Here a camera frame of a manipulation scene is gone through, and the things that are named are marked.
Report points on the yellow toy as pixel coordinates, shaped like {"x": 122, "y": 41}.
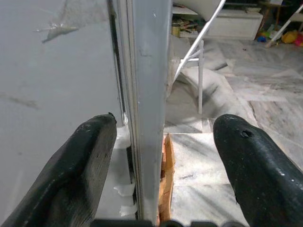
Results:
{"x": 290, "y": 36}

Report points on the white shelf with books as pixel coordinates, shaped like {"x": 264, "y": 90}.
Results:
{"x": 184, "y": 23}

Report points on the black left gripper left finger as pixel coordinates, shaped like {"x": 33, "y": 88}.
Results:
{"x": 71, "y": 170}

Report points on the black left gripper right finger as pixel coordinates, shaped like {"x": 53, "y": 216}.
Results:
{"x": 260, "y": 170}

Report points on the blue toy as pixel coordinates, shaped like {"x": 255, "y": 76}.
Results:
{"x": 261, "y": 38}

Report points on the wooden block under fridge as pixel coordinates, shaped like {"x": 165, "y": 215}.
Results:
{"x": 166, "y": 179}

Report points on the grey fridge door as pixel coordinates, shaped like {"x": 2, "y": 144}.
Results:
{"x": 149, "y": 94}

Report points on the white low cabinet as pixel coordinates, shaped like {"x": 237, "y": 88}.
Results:
{"x": 234, "y": 24}

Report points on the grey fridge body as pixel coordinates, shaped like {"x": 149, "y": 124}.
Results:
{"x": 56, "y": 82}

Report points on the white slanted pole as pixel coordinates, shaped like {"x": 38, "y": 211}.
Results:
{"x": 284, "y": 26}

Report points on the white metal frame stand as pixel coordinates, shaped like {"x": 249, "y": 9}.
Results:
{"x": 201, "y": 47}

